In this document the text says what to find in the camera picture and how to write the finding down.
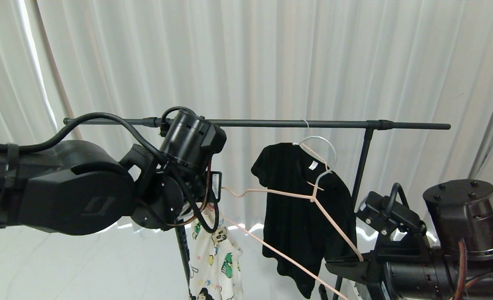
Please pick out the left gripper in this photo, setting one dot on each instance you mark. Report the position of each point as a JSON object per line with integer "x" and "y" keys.
{"x": 216, "y": 185}

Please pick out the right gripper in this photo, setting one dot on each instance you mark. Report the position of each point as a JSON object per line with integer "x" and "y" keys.
{"x": 413, "y": 279}

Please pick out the pink clothes hanger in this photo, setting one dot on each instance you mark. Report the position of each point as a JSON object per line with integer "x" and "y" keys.
{"x": 313, "y": 155}
{"x": 271, "y": 192}

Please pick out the cream printed garment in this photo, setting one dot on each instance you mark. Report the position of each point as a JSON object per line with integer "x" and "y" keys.
{"x": 213, "y": 262}

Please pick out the black garment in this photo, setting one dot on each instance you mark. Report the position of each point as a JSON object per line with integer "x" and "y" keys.
{"x": 296, "y": 233}

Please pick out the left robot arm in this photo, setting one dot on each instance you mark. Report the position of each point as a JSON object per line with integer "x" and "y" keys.
{"x": 63, "y": 187}

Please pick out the white laundry basket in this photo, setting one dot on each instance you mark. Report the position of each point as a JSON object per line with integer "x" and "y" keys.
{"x": 361, "y": 292}

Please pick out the black clothes rack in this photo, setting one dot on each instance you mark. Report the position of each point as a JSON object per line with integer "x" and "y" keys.
{"x": 271, "y": 123}

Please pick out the white curtain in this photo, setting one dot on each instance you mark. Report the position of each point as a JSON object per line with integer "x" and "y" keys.
{"x": 271, "y": 54}

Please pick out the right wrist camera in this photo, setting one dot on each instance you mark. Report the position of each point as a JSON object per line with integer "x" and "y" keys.
{"x": 388, "y": 216}

